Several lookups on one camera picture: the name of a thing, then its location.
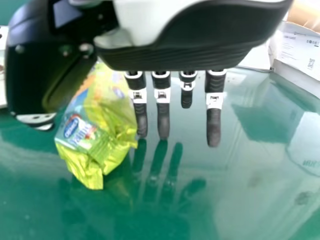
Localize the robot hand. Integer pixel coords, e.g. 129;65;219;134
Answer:
4;0;295;148

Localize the yellow-green biscuit packet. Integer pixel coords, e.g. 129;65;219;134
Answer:
54;61;139;191

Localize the plate with brown leaf pattern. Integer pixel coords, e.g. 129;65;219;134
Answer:
0;24;10;110

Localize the white carton box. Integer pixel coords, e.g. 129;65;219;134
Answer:
268;21;320;68

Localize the flat white box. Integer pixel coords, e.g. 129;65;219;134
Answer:
271;58;320;83

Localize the brown cardboard box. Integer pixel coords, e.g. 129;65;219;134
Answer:
286;0;320;32

